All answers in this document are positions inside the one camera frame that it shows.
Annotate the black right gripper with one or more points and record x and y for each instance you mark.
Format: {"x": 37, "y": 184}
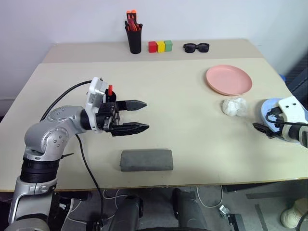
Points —
{"x": 276, "y": 111}

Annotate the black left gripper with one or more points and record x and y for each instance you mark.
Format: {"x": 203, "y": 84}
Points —
{"x": 108, "y": 115}

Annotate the light blue plate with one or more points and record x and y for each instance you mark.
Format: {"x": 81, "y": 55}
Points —
{"x": 268, "y": 106}

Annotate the black pen with red cap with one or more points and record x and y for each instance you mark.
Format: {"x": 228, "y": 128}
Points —
{"x": 110, "y": 89}

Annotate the grey felt glasses case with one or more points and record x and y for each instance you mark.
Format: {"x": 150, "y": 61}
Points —
{"x": 146, "y": 160}

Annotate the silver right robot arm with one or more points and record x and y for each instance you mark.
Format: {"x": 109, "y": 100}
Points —
{"x": 299, "y": 136}

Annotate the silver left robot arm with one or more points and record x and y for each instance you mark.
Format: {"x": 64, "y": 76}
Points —
{"x": 50, "y": 134}

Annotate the large black cup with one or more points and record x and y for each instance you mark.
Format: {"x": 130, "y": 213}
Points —
{"x": 113, "y": 97}

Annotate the crumpled white paper ball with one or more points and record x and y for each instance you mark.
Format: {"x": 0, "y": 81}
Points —
{"x": 234, "y": 107}

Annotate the dark ribbed object beside table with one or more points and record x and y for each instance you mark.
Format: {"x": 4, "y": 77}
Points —
{"x": 299, "y": 79}

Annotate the pink plate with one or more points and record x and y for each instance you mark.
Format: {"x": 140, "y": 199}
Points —
{"x": 228, "y": 78}

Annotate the red wooden block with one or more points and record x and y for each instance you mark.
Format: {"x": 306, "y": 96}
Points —
{"x": 152, "y": 47}

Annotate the yellow wooden block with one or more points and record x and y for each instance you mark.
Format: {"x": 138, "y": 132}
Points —
{"x": 160, "y": 46}

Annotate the black pen holder cup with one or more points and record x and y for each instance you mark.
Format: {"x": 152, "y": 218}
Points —
{"x": 134, "y": 39}

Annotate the green wooden block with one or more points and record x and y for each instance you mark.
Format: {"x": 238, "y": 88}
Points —
{"x": 169, "y": 45}

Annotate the black sunglasses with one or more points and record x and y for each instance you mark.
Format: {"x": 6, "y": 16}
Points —
{"x": 190, "y": 47}

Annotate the metal caster wheel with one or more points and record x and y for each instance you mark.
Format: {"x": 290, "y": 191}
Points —
{"x": 225, "y": 211}

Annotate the white shoe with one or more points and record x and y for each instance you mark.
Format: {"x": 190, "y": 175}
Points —
{"x": 292, "y": 215}

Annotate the red pen in holder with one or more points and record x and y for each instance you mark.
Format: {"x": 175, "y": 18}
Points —
{"x": 131, "y": 24}

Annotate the thin black pen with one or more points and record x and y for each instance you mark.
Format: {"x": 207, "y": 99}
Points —
{"x": 126, "y": 24}

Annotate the dark rounded shape under table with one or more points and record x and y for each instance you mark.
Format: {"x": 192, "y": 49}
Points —
{"x": 188, "y": 211}
{"x": 128, "y": 214}

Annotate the orange capped black pen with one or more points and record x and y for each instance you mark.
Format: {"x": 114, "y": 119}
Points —
{"x": 133, "y": 15}
{"x": 129, "y": 16}

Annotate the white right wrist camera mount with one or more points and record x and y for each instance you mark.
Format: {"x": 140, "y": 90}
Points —
{"x": 292, "y": 108}

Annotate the black table frame bar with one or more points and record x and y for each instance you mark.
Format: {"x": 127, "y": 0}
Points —
{"x": 264, "y": 186}
{"x": 72, "y": 196}

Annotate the black floor bracket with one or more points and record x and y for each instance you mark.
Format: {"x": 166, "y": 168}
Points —
{"x": 235, "y": 222}

